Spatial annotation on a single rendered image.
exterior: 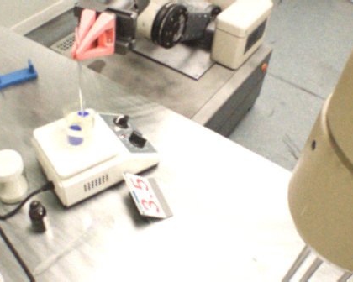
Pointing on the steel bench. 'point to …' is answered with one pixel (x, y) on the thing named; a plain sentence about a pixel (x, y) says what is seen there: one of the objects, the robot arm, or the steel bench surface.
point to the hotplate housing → (93, 174)
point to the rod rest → (15, 76)
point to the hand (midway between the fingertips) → (77, 53)
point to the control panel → (127, 135)
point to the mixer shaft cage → (308, 268)
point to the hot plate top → (52, 135)
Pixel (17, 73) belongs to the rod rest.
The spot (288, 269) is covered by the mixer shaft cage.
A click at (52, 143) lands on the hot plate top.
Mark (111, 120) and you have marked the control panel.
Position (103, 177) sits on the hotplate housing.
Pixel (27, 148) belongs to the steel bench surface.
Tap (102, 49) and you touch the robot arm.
